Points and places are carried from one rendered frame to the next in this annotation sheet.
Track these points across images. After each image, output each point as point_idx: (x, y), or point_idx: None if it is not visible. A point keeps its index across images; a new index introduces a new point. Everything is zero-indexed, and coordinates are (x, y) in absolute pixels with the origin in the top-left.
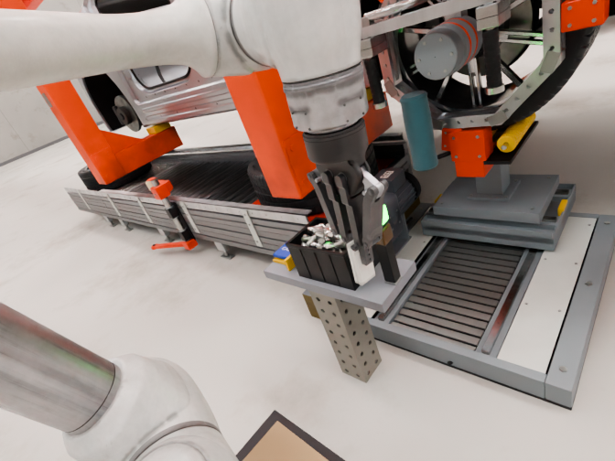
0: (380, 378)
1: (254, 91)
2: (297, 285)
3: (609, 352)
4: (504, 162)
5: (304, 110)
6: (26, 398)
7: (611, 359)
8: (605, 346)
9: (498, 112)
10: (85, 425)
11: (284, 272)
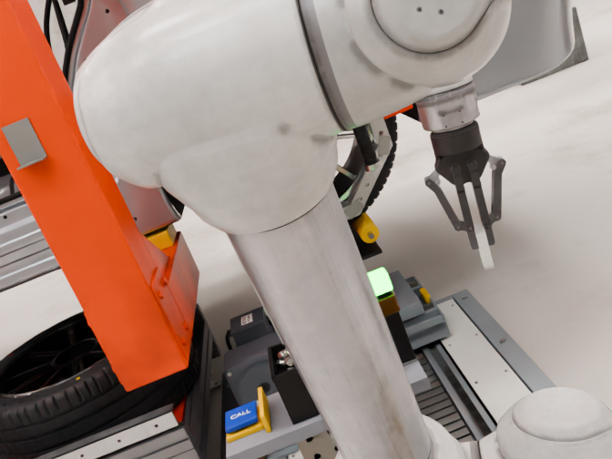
0: None
1: (103, 226)
2: (297, 439)
3: (563, 383)
4: (376, 252)
5: (459, 107)
6: (412, 398)
7: (569, 387)
8: (555, 382)
9: (353, 201)
10: (431, 452)
11: (263, 437)
